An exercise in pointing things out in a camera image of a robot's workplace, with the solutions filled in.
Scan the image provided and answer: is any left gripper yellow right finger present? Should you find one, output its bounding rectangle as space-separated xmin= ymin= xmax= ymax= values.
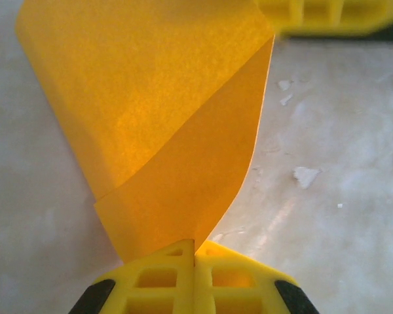
xmin=195 ymin=240 xmax=320 ymax=314

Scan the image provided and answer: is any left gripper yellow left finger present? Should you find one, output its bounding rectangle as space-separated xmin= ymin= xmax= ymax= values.
xmin=68 ymin=238 xmax=197 ymax=314

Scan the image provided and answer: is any orange paper sheet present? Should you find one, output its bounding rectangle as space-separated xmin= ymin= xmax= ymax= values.
xmin=14 ymin=0 xmax=276 ymax=263

